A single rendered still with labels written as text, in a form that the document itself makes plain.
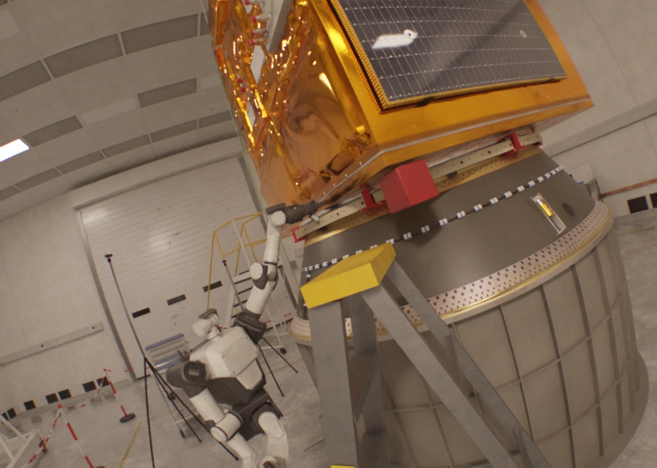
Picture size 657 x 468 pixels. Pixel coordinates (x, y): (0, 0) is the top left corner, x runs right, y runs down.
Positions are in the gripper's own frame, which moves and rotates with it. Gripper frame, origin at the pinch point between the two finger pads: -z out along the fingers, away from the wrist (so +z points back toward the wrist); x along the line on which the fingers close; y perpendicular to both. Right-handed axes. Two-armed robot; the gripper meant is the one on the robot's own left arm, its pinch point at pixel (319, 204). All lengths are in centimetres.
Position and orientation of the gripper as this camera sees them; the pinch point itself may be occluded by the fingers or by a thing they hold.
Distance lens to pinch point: 178.5
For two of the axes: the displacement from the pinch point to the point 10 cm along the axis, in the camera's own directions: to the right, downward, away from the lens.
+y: 3.6, 9.3, -0.5
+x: -3.0, 1.7, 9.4
